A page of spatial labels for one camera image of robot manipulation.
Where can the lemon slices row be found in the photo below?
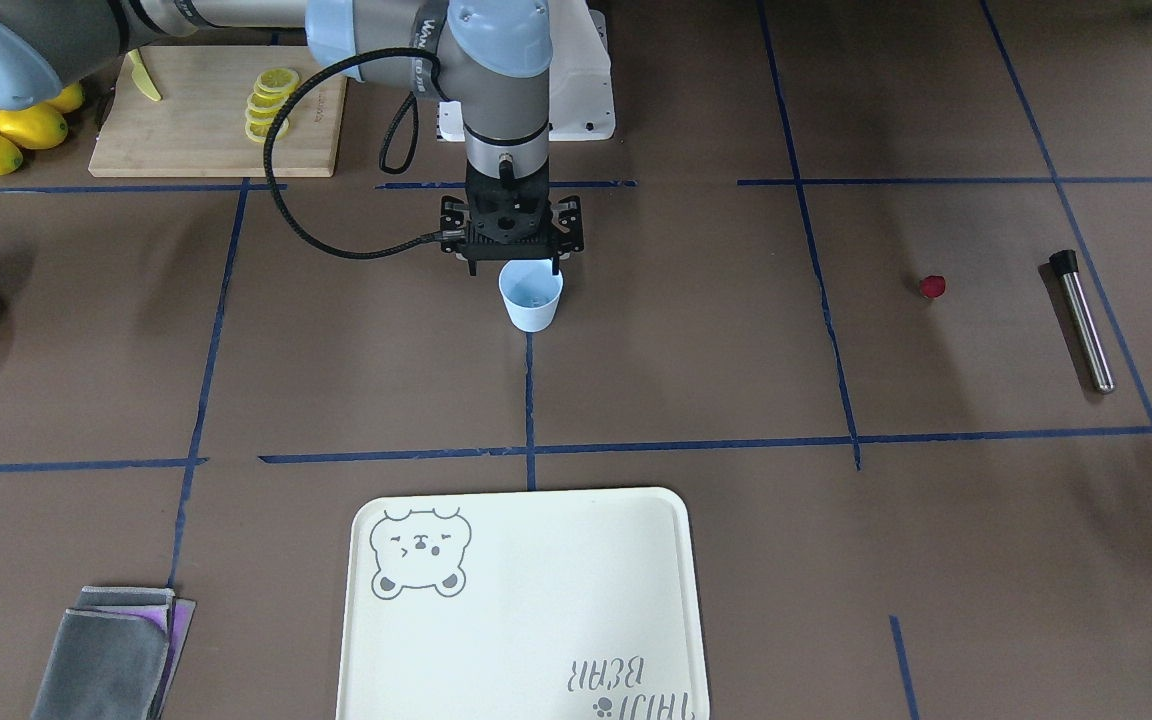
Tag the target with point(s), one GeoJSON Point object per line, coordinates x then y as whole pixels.
{"type": "Point", "coordinates": [270, 91]}

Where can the grey folded cloth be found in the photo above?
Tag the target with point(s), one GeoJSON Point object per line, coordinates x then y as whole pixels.
{"type": "Point", "coordinates": [115, 655]}

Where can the light blue plastic cup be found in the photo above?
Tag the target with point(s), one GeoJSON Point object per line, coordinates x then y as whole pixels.
{"type": "Point", "coordinates": [520, 279]}

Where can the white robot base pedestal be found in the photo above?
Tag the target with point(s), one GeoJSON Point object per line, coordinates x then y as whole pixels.
{"type": "Point", "coordinates": [581, 90]}

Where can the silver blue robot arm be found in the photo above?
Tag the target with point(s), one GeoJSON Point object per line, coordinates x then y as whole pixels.
{"type": "Point", "coordinates": [45, 45]}

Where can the red strawberry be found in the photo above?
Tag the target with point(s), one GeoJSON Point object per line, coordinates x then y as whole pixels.
{"type": "Point", "coordinates": [932, 286]}

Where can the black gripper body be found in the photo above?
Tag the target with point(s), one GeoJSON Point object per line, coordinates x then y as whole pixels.
{"type": "Point", "coordinates": [569, 227]}

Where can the stainless steel muddler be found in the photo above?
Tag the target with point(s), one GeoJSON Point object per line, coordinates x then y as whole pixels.
{"type": "Point", "coordinates": [1065, 268]}

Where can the cream bear serving tray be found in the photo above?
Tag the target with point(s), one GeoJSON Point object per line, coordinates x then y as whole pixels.
{"type": "Point", "coordinates": [578, 604]}

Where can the yellow-green plastic knife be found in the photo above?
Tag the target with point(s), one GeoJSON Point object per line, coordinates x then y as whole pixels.
{"type": "Point", "coordinates": [141, 76]}

